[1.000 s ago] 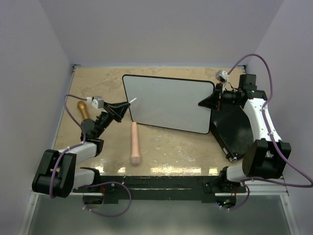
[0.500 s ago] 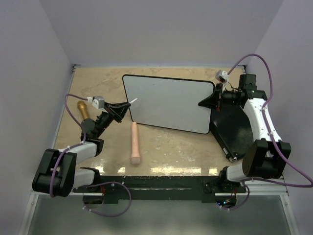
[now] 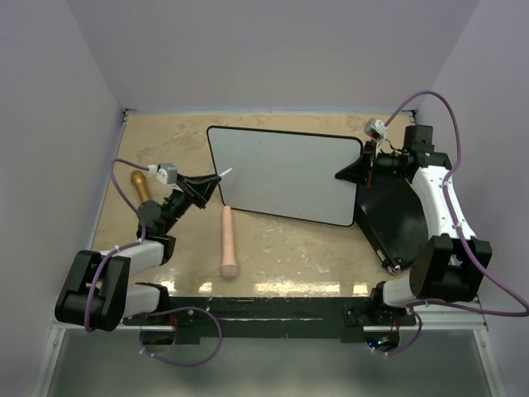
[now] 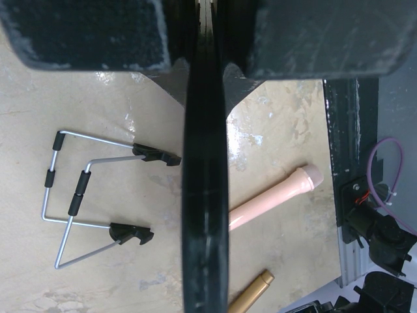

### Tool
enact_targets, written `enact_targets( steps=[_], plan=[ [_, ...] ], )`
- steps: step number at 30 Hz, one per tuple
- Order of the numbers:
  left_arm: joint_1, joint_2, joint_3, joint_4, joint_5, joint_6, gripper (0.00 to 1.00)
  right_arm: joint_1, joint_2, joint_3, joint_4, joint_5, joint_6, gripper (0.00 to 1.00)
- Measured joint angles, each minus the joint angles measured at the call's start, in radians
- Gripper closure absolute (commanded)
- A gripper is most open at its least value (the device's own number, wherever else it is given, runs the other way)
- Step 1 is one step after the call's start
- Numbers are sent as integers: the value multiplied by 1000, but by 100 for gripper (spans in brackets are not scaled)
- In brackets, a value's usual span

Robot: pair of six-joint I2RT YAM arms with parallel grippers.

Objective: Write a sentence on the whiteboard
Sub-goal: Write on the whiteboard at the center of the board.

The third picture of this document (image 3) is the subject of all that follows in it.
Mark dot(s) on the black keyboard case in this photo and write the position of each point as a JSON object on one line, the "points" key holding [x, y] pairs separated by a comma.
{"points": [[391, 217]]}

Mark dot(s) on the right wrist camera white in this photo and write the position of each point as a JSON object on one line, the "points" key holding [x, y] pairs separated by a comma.
{"points": [[376, 130]]}

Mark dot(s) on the white whiteboard black frame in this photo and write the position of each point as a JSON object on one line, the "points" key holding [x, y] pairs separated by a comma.
{"points": [[286, 174]]}

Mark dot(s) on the gold toy microphone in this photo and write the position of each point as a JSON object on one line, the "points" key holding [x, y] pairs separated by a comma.
{"points": [[139, 182]]}

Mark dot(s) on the pink toy microphone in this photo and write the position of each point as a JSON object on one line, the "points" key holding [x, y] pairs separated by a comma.
{"points": [[229, 267]]}

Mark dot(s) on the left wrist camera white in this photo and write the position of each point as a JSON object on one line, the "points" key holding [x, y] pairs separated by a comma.
{"points": [[167, 173]]}

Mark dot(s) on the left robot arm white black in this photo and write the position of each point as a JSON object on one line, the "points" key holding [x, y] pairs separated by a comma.
{"points": [[96, 293]]}

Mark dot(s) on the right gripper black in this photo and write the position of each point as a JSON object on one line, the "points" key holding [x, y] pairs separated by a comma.
{"points": [[360, 170]]}

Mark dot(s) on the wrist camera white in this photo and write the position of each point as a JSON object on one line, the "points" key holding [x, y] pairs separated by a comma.
{"points": [[167, 173], [376, 130]]}

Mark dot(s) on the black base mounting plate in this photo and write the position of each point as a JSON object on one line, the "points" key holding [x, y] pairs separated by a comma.
{"points": [[297, 318]]}

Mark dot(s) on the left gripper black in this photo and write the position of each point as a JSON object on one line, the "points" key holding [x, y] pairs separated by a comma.
{"points": [[204, 187]]}

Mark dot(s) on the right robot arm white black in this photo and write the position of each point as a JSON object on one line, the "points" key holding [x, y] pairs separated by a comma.
{"points": [[443, 270]]}

